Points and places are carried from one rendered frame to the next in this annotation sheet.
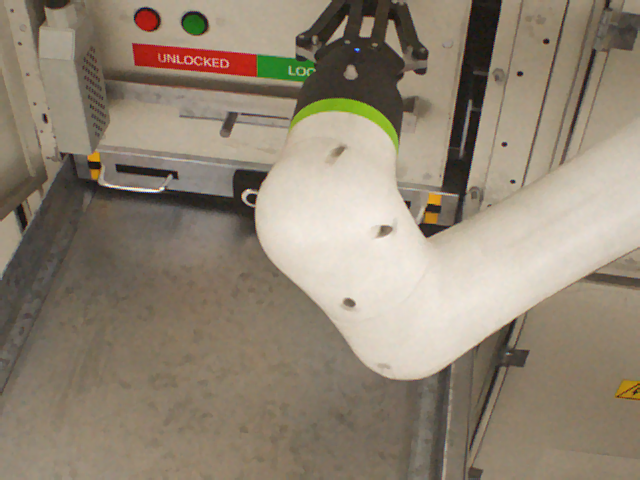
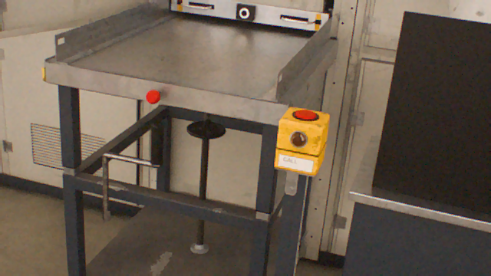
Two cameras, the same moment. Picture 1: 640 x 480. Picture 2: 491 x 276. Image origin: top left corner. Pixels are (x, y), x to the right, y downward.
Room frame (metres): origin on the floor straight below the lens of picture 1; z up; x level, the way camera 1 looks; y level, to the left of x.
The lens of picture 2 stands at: (-1.07, -0.22, 1.28)
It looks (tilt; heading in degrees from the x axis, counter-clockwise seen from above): 23 degrees down; 8
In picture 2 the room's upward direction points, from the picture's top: 5 degrees clockwise
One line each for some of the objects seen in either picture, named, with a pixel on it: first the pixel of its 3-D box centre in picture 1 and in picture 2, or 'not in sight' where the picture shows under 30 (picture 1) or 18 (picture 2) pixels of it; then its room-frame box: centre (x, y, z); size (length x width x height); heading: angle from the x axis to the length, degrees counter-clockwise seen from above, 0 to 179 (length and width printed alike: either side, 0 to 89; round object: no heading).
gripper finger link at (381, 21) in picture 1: (378, 34); not in sight; (0.70, -0.05, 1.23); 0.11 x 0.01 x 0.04; 171
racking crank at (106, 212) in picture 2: not in sight; (131, 174); (0.16, 0.23, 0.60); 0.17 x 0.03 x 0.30; 83
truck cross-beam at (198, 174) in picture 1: (261, 173); (248, 11); (0.86, 0.08, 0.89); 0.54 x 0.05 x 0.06; 83
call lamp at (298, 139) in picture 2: not in sight; (298, 140); (-0.11, -0.17, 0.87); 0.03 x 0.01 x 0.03; 83
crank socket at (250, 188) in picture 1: (255, 191); (245, 12); (0.82, 0.09, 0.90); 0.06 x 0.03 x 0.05; 83
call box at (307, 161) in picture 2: not in sight; (302, 140); (-0.06, -0.18, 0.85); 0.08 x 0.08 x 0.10; 83
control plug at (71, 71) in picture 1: (75, 80); not in sight; (0.80, 0.30, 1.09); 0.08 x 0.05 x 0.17; 173
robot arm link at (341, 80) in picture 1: (347, 123); not in sight; (0.57, -0.02, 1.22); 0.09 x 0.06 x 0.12; 83
